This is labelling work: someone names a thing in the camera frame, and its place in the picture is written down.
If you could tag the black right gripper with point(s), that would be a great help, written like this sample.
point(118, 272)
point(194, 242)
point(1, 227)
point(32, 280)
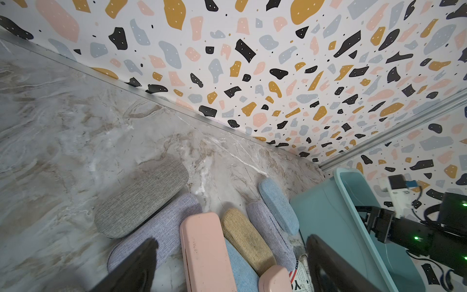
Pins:
point(442, 235)

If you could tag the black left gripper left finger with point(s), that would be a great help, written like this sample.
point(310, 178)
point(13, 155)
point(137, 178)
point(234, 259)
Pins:
point(135, 273)

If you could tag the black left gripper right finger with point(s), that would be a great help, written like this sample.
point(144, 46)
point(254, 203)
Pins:
point(330, 272)

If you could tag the small pink hard glasses case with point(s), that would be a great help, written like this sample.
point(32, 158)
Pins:
point(275, 279)

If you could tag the tan fabric glasses case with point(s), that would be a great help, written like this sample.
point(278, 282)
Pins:
point(244, 237)

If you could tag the newspaper flag print glasses case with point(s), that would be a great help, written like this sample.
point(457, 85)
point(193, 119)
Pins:
point(300, 277)

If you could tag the long lilac fabric glasses case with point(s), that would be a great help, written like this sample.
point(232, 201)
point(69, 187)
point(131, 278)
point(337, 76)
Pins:
point(164, 227)

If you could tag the teal plastic storage box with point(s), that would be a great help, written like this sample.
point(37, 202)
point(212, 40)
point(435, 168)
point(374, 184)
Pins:
point(329, 211)

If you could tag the grey fabric glasses case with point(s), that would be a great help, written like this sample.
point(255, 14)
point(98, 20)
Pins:
point(125, 211)

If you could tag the long pink hard glasses case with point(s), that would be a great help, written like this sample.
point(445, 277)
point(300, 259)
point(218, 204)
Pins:
point(206, 261)

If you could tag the light blue fabric glasses case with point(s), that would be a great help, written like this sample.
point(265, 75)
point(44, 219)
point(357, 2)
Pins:
point(279, 205)

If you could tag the aluminium wall frame strip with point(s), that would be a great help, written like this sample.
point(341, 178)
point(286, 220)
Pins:
point(433, 112)

